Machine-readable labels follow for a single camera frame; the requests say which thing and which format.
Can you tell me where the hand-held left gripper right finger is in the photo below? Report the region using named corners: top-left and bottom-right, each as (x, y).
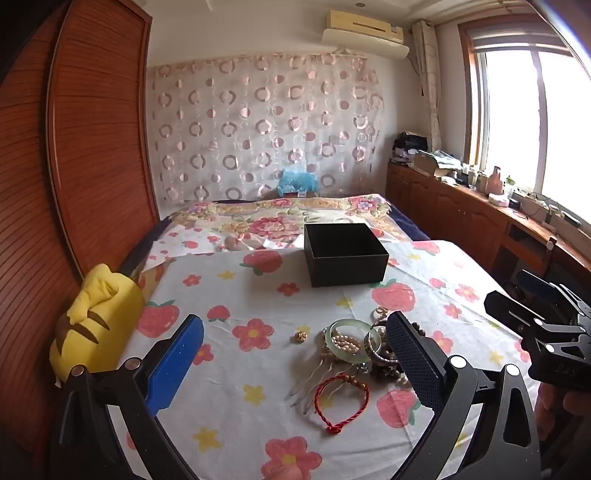
top-left (385, 311), bottom-right (542, 480)

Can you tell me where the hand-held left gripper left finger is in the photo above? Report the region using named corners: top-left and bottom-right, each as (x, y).
top-left (48, 314), bottom-right (205, 480)

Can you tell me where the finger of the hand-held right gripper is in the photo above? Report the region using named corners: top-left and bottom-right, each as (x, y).
top-left (516, 270), bottom-right (579, 315)
top-left (484, 290), bottom-right (549, 336)

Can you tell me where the dark wooden bead bracelet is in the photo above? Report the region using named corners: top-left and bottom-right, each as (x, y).
top-left (368, 322), bottom-right (413, 389)

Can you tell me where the silver bangle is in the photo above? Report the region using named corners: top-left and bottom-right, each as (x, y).
top-left (364, 329), bottom-right (394, 366)

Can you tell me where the red string bracelet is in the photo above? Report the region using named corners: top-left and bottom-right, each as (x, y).
top-left (313, 373), bottom-right (370, 435)

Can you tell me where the pearl necklace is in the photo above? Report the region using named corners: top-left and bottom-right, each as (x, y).
top-left (329, 324), bottom-right (366, 366)

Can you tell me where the pale green jade bangle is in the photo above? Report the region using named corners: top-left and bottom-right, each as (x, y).
top-left (324, 318), bottom-right (385, 363)

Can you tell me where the silver flower hair comb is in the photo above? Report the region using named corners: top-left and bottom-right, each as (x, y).
top-left (289, 354), bottom-right (371, 412)

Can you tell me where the black square box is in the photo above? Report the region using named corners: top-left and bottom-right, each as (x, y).
top-left (303, 223), bottom-right (390, 288)

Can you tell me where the person's right hand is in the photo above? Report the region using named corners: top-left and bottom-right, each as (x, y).
top-left (537, 382), bottom-right (591, 445)

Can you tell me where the yellow plush toy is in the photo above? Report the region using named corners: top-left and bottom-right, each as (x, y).
top-left (49, 263), bottom-right (147, 387)

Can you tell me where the wooden cabinet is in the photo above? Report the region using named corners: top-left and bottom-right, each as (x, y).
top-left (385, 161), bottom-right (591, 298)

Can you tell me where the dark blue bed cover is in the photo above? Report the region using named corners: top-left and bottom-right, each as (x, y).
top-left (387, 202), bottom-right (432, 243)

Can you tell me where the cardboard box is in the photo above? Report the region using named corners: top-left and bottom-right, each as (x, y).
top-left (412, 150), bottom-right (463, 179)

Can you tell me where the floral blanket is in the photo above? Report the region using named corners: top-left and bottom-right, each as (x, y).
top-left (159, 194), bottom-right (433, 254)

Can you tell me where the window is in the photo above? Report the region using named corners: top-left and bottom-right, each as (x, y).
top-left (457, 8), bottom-right (591, 220)

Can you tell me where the pile of dark clothes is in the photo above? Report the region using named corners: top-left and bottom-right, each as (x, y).
top-left (391, 132), bottom-right (430, 167)

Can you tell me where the blue plastic bag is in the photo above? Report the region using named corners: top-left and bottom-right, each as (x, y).
top-left (277, 167), bottom-right (319, 197)

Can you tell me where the wooden wardrobe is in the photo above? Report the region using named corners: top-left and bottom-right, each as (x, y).
top-left (0, 0), bottom-right (161, 462)

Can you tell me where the pale window curtain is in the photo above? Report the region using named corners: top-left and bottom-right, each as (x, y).
top-left (412, 19), bottom-right (445, 154)

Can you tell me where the sheer circle-patterned curtain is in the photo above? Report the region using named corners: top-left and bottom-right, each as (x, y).
top-left (146, 48), bottom-right (387, 205)

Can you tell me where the cream air conditioner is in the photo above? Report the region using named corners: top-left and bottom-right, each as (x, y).
top-left (322, 9), bottom-right (411, 59)

